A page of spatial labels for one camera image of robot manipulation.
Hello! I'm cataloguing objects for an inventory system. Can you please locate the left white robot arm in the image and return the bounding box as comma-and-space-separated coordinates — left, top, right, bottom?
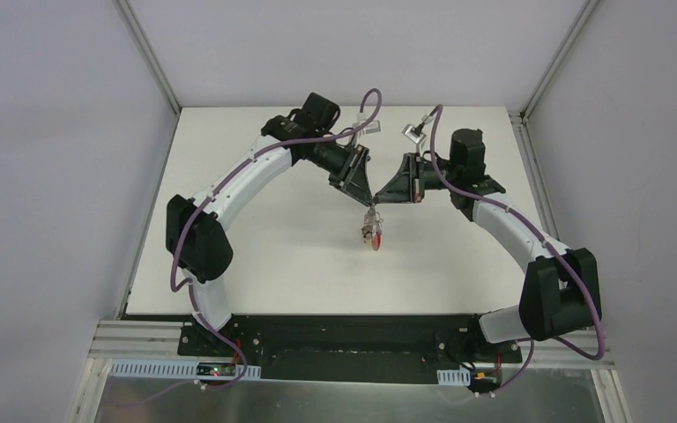
165, 88, 382, 357

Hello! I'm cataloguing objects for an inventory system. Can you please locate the keyring with coloured keys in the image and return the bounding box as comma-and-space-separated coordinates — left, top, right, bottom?
361, 205, 383, 251

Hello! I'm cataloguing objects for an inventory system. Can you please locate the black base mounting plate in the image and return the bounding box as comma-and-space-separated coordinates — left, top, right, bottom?
177, 314, 523, 384

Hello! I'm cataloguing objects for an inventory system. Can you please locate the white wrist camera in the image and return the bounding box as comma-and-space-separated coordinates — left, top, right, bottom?
402, 122, 427, 145
352, 120, 382, 137

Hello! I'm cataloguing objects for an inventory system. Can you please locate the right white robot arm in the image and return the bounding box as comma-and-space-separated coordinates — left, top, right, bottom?
374, 129, 603, 361

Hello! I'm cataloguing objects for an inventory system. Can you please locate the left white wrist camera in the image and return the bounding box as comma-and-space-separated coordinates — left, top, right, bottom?
352, 120, 382, 137

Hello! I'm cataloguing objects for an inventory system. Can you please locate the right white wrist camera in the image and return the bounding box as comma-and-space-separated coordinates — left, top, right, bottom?
402, 122, 427, 145

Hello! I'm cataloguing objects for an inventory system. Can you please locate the aluminium frame rail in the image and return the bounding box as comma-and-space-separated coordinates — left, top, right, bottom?
88, 320, 616, 370

